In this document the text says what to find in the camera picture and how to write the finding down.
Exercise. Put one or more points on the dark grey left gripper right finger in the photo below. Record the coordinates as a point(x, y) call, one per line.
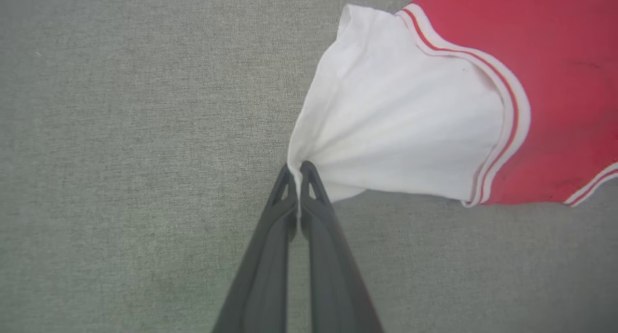
point(333, 275)

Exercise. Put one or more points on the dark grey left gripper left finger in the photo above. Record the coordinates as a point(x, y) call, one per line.
point(263, 275)

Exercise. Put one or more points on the red and white basketball jersey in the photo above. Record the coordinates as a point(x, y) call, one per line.
point(400, 120)

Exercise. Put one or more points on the grey fabric sofa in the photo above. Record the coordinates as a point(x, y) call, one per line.
point(120, 130)

